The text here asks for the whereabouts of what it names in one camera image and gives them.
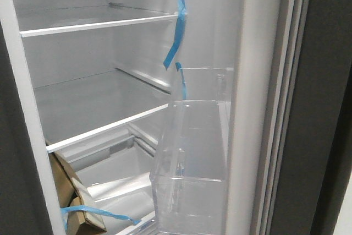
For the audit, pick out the bottom blue tape strip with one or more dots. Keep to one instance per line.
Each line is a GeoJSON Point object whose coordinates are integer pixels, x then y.
{"type": "Point", "coordinates": [93, 210]}

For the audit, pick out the lower glass fridge shelf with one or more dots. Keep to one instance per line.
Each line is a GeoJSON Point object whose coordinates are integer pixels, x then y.
{"type": "Point", "coordinates": [80, 109]}

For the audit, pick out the brown cardboard piece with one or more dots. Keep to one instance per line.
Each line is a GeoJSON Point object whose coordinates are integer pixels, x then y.
{"type": "Point", "coordinates": [71, 192]}

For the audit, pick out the dark grey fridge door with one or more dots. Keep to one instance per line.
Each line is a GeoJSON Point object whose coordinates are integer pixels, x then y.
{"type": "Point", "coordinates": [19, 214]}
{"type": "Point", "coordinates": [290, 133]}

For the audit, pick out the glass fridge shelf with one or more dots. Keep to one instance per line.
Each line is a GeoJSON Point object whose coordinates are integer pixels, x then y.
{"type": "Point", "coordinates": [57, 21]}
{"type": "Point", "coordinates": [80, 109]}

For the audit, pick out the white fridge body interior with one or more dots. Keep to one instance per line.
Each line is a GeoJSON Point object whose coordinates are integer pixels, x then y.
{"type": "Point", "coordinates": [210, 41]}

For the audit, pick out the long blue tape strip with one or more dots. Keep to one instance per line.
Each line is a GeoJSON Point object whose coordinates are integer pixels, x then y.
{"type": "Point", "coordinates": [178, 34]}

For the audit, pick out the upper glass fridge shelf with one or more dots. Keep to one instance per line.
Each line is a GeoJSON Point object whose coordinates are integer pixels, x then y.
{"type": "Point", "coordinates": [57, 21]}

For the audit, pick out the clear plastic door bin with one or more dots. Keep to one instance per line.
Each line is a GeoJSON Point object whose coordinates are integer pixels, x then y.
{"type": "Point", "coordinates": [189, 178]}

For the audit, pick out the clear crisper drawer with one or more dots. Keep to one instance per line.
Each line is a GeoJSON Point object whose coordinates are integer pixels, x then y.
{"type": "Point", "coordinates": [119, 183]}

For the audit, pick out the short blue tape strip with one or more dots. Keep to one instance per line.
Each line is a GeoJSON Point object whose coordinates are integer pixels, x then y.
{"type": "Point", "coordinates": [183, 84]}

